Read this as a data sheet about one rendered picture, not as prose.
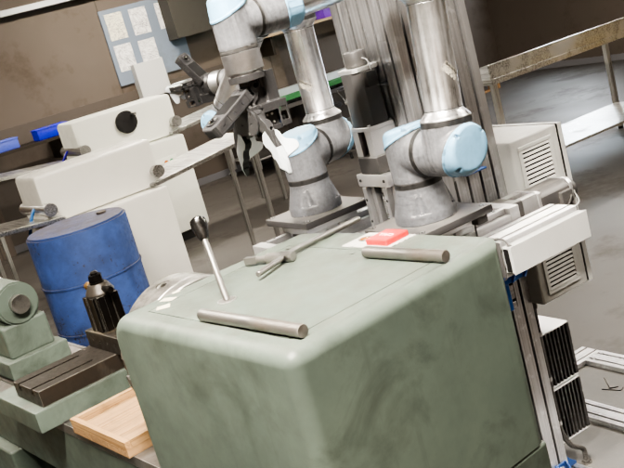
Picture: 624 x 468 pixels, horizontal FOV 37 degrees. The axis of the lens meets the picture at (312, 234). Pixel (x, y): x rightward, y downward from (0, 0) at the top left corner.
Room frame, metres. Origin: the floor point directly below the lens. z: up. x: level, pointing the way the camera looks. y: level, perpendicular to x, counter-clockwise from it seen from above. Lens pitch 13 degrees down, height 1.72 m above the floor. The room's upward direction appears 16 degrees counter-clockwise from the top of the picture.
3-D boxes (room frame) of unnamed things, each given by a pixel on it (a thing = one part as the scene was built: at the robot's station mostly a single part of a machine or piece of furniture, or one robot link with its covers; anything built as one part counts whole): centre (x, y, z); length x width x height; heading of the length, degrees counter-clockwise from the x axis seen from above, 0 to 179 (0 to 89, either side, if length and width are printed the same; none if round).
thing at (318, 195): (2.60, -0.03, 1.21); 0.15 x 0.15 x 0.10
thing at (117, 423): (2.18, 0.47, 0.89); 0.36 x 0.30 x 0.04; 126
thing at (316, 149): (2.61, -0.04, 1.33); 0.13 x 0.12 x 0.14; 141
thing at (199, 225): (1.69, 0.19, 1.38); 0.04 x 0.03 x 0.05; 36
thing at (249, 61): (1.82, 0.04, 1.64); 0.08 x 0.08 x 0.05
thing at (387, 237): (1.72, -0.14, 1.26); 0.06 x 0.06 x 0.02; 36
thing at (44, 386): (2.46, 0.66, 0.95); 0.43 x 0.18 x 0.04; 126
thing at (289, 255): (1.79, 0.09, 1.27); 0.12 x 0.02 x 0.02; 57
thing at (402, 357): (1.64, 0.06, 1.06); 0.59 x 0.48 x 0.39; 36
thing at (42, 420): (2.52, 0.67, 0.90); 0.53 x 0.30 x 0.06; 126
